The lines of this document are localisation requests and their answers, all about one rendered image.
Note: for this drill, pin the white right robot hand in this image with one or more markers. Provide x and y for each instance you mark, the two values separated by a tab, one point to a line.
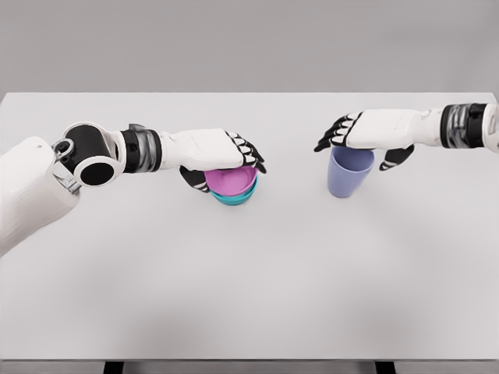
374	130

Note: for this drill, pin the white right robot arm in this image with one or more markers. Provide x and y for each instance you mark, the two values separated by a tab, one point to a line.
460	124

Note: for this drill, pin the teal bowl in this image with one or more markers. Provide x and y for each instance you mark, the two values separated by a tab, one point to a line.
234	198

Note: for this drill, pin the pink bowl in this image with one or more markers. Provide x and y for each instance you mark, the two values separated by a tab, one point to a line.
230	181

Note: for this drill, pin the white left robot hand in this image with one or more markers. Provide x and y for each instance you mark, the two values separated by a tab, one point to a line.
212	148

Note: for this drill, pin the lavender blue cup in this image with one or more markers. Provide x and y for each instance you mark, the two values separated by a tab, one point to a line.
347	171

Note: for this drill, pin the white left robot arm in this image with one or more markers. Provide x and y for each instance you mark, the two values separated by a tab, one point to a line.
35	183

